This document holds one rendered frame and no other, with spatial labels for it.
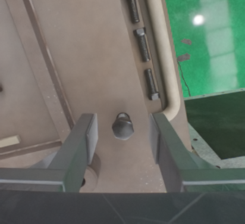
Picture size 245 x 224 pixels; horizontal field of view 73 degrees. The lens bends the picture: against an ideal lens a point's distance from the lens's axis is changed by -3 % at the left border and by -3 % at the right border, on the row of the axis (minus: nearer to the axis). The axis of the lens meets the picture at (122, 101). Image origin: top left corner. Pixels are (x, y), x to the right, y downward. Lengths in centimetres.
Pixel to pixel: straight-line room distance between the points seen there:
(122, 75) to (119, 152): 8
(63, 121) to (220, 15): 167
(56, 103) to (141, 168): 12
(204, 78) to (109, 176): 156
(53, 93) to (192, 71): 154
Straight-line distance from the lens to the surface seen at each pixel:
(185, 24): 163
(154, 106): 32
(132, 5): 29
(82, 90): 17
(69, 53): 17
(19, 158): 21
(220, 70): 177
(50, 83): 17
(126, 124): 15
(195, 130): 61
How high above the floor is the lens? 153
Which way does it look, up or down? 74 degrees down
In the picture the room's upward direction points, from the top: 179 degrees counter-clockwise
